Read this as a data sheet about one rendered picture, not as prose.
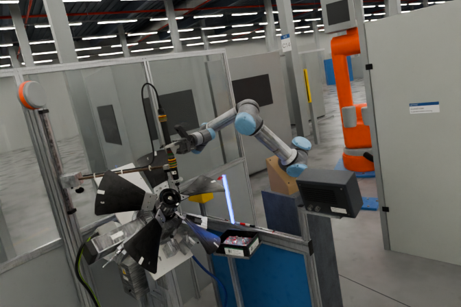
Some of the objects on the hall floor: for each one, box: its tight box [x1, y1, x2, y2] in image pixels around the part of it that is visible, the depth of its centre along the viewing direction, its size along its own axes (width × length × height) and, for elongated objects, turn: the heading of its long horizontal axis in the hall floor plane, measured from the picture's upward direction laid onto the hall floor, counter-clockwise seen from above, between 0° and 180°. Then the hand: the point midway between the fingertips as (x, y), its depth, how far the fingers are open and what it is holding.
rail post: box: [205, 251, 222, 307], centre depth 244 cm, size 4×4×78 cm
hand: (163, 146), depth 176 cm, fingers closed on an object, 4 cm apart
